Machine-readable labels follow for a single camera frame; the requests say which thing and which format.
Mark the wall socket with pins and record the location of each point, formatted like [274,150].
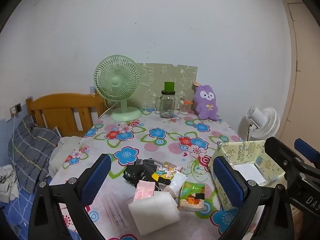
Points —
[18,108]

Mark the crumpled white cloth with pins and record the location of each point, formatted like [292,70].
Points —
[7,182]

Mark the green patterned board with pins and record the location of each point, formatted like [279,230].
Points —
[160,75]

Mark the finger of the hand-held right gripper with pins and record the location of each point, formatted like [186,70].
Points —
[306,150]
[282,155]

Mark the small clear swab jar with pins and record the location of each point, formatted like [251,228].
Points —
[185,108]

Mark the green desk fan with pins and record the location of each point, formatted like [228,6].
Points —
[115,81]

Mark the green cartoon tissue packet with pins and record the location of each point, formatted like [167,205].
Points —
[191,196]

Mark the floral tablecloth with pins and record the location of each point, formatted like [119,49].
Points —
[150,142]

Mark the glass jar with green lid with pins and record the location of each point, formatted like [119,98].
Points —
[167,105]

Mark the blue bed sheet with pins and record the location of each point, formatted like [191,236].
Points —
[20,212]

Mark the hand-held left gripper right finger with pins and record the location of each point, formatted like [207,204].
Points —
[228,181]

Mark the black plastic bag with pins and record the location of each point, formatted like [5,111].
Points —
[136,175]

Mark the beige door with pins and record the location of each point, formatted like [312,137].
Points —
[300,80]

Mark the white floor fan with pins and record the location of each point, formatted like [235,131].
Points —
[265,125]

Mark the yellow and black packet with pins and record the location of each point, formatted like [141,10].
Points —
[162,180]

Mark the white tissue pack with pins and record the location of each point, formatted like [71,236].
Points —
[177,183]

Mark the white bedding cloth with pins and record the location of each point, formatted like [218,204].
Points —
[62,152]

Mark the wooden bed headboard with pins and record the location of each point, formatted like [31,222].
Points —
[62,102]

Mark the yellow patterned paper box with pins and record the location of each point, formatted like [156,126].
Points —
[247,150]

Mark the purple plush toy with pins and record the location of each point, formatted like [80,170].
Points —
[206,105]

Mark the grey plaid pillow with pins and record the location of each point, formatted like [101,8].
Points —
[32,150]

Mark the cartoon sticker packet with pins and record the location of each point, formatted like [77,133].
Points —
[168,170]

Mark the grey glove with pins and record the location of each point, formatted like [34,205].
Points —
[150,164]

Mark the pink mask packet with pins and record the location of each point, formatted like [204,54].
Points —
[143,191]

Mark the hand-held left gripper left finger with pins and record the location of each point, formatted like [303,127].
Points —
[97,177]

